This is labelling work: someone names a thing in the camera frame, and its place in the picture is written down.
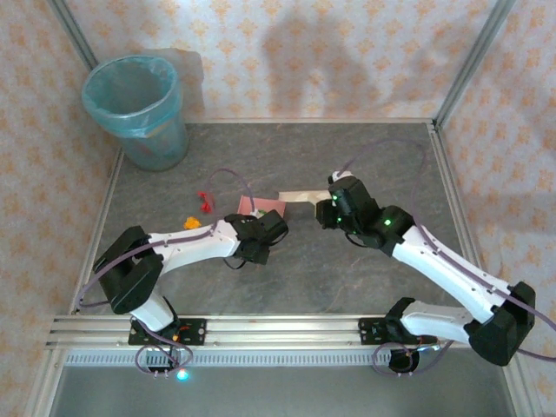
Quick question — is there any aluminium table side rail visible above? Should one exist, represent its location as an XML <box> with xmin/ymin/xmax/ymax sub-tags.
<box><xmin>69</xmin><ymin>147</ymin><xmax>125</xmax><ymax>314</ymax></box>
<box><xmin>427</xmin><ymin>122</ymin><xmax>496</xmax><ymax>314</ymax></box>

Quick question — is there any round waste bin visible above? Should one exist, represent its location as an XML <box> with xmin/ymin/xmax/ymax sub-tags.
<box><xmin>81</xmin><ymin>55</ymin><xmax>191</xmax><ymax>171</ymax></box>

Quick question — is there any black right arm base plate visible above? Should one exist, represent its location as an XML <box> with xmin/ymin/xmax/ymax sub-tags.
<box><xmin>356</xmin><ymin>317</ymin><xmax>438</xmax><ymax>347</ymax></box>

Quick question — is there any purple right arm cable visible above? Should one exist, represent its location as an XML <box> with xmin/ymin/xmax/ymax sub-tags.
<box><xmin>341</xmin><ymin>138</ymin><xmax>556</xmax><ymax>362</ymax></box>

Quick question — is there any pink plastic dustpan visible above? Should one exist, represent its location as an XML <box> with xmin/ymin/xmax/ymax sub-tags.
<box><xmin>237</xmin><ymin>195</ymin><xmax>288</xmax><ymax>218</ymax></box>

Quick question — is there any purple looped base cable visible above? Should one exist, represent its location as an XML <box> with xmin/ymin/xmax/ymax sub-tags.
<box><xmin>371</xmin><ymin>341</ymin><xmax>435</xmax><ymax>377</ymax></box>
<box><xmin>135</xmin><ymin>334</ymin><xmax>197</xmax><ymax>375</ymax></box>

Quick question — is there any red paper scrap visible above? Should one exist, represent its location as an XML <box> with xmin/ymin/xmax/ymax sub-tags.
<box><xmin>195</xmin><ymin>191</ymin><xmax>216</xmax><ymax>214</ymax></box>

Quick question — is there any grey slotted cable duct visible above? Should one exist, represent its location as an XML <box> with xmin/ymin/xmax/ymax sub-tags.
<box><xmin>64</xmin><ymin>351</ymin><xmax>435</xmax><ymax>367</ymax></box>

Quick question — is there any blue plastic bin liner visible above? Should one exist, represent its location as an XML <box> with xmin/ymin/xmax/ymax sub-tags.
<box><xmin>81</xmin><ymin>55</ymin><xmax>182</xmax><ymax>141</ymax></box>

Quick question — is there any aluminium frame post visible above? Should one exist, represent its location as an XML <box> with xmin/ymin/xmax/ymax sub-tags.
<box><xmin>47</xmin><ymin>0</ymin><xmax>100</xmax><ymax>70</ymax></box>
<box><xmin>434</xmin><ymin>0</ymin><xmax>518</xmax><ymax>127</ymax></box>

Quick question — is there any aluminium table back rail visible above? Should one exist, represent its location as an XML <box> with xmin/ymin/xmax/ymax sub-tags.
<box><xmin>186</xmin><ymin>116</ymin><xmax>435</xmax><ymax>127</ymax></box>

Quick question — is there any cream hand brush red tip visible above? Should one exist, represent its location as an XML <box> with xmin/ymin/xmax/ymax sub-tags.
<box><xmin>277</xmin><ymin>189</ymin><xmax>331</xmax><ymax>206</ymax></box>

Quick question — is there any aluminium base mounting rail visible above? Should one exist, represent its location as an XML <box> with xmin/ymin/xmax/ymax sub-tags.
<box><xmin>45</xmin><ymin>314</ymin><xmax>521</xmax><ymax>348</ymax></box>

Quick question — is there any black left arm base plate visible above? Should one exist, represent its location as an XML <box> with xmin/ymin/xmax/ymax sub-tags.
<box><xmin>128</xmin><ymin>318</ymin><xmax>207</xmax><ymax>347</ymax></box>

